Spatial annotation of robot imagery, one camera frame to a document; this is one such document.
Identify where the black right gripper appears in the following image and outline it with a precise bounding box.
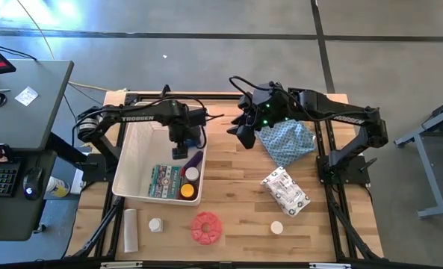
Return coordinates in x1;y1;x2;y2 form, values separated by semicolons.
226;87;291;150

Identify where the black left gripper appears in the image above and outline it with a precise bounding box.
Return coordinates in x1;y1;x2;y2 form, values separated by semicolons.
167;122;205;161

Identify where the purple bandage roll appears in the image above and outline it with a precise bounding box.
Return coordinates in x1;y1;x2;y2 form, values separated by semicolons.
182;150;205;176

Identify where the clear bottle white cap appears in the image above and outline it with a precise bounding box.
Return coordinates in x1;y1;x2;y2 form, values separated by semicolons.
184;166;201;183

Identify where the green first aid kit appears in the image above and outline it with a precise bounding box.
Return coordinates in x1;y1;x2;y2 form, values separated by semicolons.
147;164;184;200

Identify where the white plastic mesh basket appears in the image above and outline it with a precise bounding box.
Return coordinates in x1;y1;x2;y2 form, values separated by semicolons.
111;101;209;207

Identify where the amber bottle yellow cap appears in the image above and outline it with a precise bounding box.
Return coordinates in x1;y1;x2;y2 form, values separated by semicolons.
179;182;199;201

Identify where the small white bottle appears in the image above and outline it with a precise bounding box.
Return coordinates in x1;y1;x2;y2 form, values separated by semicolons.
148;217;165;234

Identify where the pink round pill organizer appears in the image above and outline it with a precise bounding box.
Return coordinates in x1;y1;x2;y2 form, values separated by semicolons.
190;211;223;246

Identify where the white wipes packet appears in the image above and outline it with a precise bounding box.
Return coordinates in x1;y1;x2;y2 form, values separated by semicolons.
260;166;312;218

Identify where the white bar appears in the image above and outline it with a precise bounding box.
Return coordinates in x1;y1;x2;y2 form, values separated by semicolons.
123;208;140;254

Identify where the blue patterned folded cloth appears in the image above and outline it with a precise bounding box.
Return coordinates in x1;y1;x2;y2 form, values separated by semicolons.
254;119;317;168

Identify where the white box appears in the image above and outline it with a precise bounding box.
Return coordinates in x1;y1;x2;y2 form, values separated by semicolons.
71;168;86;195

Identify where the white yellow cup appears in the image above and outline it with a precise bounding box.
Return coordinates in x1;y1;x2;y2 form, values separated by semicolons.
45;176;71;198

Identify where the white paper note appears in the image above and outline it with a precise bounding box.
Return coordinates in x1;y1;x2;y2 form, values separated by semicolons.
13;86;39;107

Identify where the grey side desk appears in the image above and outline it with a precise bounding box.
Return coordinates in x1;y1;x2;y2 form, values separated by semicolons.
0;58;75;152

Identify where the dark grey desk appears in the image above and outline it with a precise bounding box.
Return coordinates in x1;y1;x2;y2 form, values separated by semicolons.
0;149;58;242

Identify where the grey blue metal bench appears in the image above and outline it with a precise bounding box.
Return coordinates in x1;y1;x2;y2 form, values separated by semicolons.
394;95;443;220

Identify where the black aluminium table frame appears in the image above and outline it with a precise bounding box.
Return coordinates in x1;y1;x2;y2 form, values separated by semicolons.
66;81;386;269

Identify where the yellow floor cable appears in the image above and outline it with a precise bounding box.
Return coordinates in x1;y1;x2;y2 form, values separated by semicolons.
16;0;128;93

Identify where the white bracket plate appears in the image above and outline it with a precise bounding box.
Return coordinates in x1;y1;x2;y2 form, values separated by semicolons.
309;262;352;269
99;261;143;269

